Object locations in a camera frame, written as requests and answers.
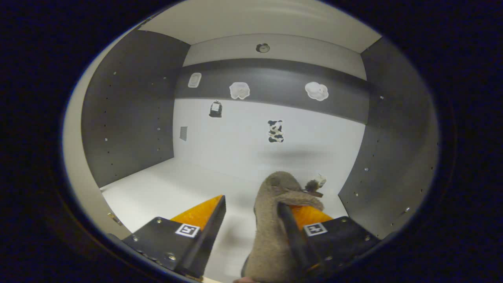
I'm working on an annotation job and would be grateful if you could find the white grey shoe cabinet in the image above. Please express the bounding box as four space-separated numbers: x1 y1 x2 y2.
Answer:
62 0 441 283

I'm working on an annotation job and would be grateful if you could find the brown fuzzy shoe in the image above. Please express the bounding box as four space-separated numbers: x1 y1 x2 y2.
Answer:
241 171 327 283

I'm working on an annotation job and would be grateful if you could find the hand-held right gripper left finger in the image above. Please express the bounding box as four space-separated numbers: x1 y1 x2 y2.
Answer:
122 195 227 278

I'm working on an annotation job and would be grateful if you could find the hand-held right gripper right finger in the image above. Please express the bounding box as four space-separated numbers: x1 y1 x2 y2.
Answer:
277 202 382 276

